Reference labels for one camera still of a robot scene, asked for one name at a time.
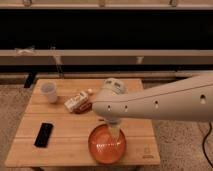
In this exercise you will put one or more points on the white ceramic cup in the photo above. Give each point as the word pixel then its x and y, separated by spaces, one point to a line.
pixel 48 89

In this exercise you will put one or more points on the wooden table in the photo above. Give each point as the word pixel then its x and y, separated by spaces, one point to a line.
pixel 68 142

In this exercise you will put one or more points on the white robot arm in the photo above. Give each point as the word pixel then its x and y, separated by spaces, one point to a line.
pixel 189 99

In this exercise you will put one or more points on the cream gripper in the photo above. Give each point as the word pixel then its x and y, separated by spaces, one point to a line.
pixel 114 128

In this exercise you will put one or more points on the black remote control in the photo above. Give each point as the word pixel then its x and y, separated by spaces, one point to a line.
pixel 43 135

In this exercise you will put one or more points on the white and brown carton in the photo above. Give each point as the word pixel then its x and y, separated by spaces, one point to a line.
pixel 77 100

